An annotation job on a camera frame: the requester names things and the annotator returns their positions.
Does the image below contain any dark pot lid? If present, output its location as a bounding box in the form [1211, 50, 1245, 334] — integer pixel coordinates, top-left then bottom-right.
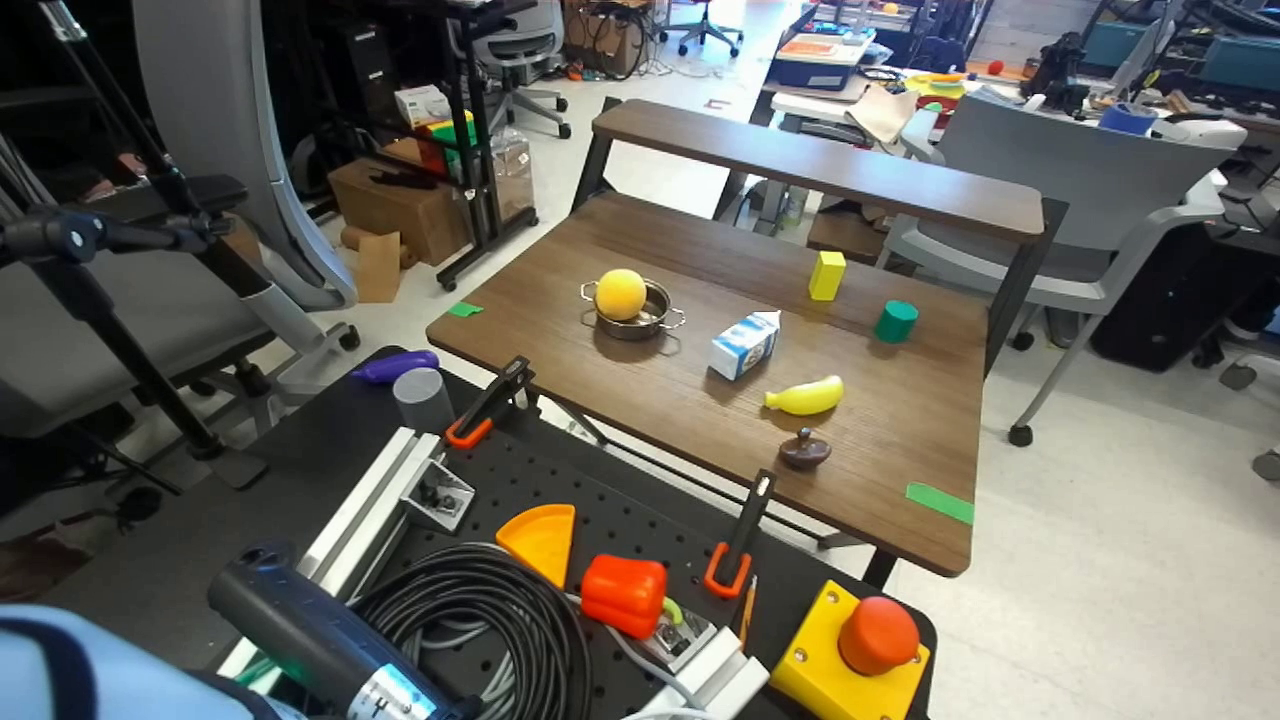
[777, 425, 837, 472]

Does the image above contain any yellow toy banana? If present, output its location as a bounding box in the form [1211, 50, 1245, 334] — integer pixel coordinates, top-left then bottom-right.
[759, 373, 849, 422]

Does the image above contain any purple toy eggplant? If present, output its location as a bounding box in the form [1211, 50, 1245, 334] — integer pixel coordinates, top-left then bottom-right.
[354, 350, 445, 388]

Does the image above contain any black perforated base board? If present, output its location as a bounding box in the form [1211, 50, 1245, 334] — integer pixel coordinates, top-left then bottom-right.
[35, 350, 936, 720]

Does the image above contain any dark blue cylindrical device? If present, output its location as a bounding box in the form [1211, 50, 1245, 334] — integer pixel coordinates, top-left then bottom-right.
[208, 543, 463, 720]

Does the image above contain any orange wedge toy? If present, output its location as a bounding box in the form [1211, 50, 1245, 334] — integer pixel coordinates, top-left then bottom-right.
[492, 502, 582, 591]

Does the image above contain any coiled black cable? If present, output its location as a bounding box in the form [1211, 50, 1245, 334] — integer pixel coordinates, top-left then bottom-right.
[354, 541, 596, 720]

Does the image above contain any blue white milk carton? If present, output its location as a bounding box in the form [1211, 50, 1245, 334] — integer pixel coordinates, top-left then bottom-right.
[704, 307, 790, 388]

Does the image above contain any small cardboard box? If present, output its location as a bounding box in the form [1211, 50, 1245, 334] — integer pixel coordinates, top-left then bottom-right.
[338, 226, 407, 307]

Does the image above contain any long green tape strip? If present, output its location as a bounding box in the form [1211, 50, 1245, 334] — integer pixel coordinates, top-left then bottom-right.
[906, 482, 980, 528]

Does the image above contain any orange black clamp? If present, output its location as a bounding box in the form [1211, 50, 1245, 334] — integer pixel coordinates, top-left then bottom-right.
[700, 468, 781, 605]
[445, 353, 541, 454]

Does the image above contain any grey office chair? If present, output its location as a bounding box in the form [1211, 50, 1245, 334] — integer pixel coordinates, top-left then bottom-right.
[0, 171, 365, 525]

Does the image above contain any black metal rack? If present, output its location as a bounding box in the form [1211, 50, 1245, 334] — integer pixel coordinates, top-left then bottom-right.
[437, 0, 543, 295]

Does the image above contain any orange round plushy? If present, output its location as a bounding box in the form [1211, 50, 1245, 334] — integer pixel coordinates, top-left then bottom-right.
[592, 266, 652, 326]

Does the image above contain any grey swivel chair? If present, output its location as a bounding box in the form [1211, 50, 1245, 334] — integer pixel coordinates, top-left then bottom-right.
[471, 0, 575, 142]

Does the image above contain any yellow block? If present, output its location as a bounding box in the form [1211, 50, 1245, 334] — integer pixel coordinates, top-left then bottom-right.
[803, 249, 851, 307]

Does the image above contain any light blue housing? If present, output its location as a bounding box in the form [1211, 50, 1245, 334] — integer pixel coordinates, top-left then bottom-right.
[0, 605, 256, 720]

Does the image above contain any silver metal bracket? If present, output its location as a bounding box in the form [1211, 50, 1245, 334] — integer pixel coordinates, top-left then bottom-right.
[624, 605, 777, 720]

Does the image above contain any wooden raised shelf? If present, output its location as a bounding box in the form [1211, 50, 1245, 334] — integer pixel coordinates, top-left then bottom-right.
[573, 96, 1073, 373]

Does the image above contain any yellow box red button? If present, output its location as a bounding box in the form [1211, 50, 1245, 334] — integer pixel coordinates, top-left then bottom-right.
[770, 577, 933, 720]

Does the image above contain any black bin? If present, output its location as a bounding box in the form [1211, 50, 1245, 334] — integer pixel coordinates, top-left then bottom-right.
[1091, 216, 1258, 378]

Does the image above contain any orange toy bell pepper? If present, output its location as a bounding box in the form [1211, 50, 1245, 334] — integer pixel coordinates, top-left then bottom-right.
[575, 552, 672, 646]

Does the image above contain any grey cylinder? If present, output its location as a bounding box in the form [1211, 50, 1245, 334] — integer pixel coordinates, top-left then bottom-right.
[387, 363, 461, 431]

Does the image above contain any aluminium extrusion rail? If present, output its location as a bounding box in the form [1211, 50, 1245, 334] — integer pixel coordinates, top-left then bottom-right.
[211, 425, 482, 685]

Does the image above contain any grey wide-backed chair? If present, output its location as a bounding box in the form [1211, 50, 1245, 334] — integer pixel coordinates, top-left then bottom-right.
[875, 93, 1253, 454]

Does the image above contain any large cardboard box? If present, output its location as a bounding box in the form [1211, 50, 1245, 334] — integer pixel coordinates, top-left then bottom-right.
[325, 158, 471, 267]

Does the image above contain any small steel pot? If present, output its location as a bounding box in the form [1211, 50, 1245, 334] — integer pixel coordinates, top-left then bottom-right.
[575, 276, 689, 342]

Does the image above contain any grey curved panel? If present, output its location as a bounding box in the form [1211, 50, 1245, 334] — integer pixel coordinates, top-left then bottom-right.
[132, 0, 358, 311]

